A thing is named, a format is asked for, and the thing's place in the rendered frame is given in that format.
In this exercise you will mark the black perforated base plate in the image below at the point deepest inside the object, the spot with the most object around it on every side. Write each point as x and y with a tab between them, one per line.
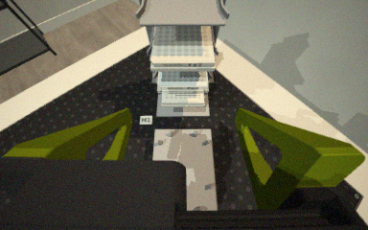
127	84

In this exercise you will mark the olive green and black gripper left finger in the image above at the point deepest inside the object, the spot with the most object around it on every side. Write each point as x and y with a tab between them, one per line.
72	143

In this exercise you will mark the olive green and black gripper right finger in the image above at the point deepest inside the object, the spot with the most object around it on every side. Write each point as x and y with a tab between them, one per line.
308	159

